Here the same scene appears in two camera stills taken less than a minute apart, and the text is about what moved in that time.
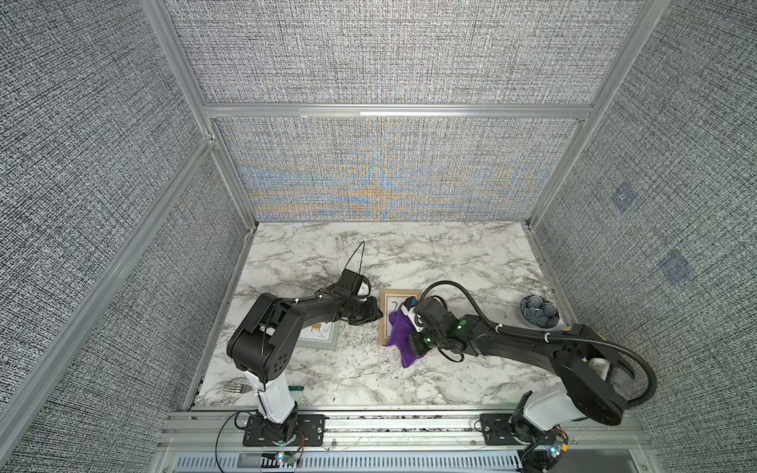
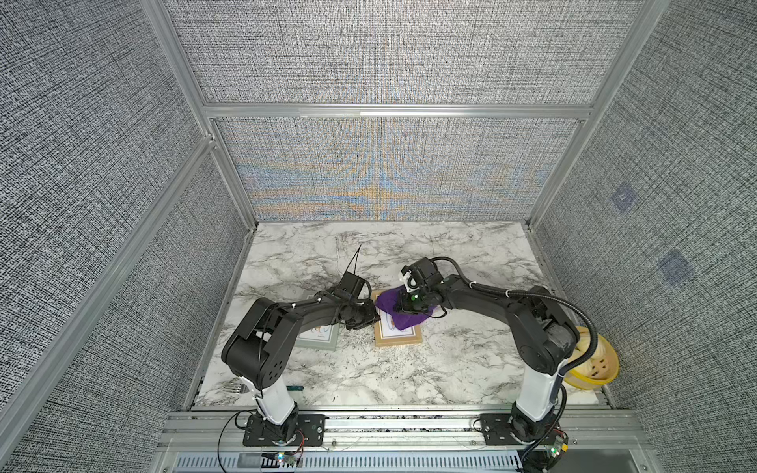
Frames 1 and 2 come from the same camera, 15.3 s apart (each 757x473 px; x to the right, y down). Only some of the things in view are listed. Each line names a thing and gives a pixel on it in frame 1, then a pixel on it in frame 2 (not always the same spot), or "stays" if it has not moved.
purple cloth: [400, 329] to [387, 302]
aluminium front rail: [219, 432] stays
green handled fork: [245, 388] stays
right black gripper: [413, 341] to [401, 305]
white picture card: [322, 335] stays
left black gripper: [372, 313] stays
